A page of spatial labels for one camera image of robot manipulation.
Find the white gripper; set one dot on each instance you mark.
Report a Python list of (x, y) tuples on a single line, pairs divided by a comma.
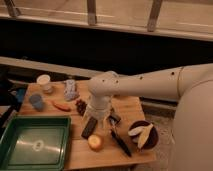
[(98, 107)]

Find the black eraser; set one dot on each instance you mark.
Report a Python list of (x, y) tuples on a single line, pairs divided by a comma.
[(89, 128)]

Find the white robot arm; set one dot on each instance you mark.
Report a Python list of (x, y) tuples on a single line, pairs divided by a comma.
[(190, 86)]

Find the dark grapes bunch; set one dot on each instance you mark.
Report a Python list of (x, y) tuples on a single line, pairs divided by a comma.
[(81, 107)]

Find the yellow round fruit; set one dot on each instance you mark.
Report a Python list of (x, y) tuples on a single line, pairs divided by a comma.
[(95, 142)]

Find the wooden board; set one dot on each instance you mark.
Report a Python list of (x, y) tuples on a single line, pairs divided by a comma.
[(80, 156)]

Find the orange carrot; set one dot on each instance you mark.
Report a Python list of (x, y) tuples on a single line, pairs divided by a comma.
[(62, 107)]

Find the beige banana slice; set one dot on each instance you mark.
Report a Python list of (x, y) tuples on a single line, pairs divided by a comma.
[(144, 136)]

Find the white cup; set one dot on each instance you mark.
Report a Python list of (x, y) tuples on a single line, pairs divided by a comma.
[(44, 81)]

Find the green plastic tray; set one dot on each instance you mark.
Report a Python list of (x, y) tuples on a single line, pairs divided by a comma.
[(34, 144)]

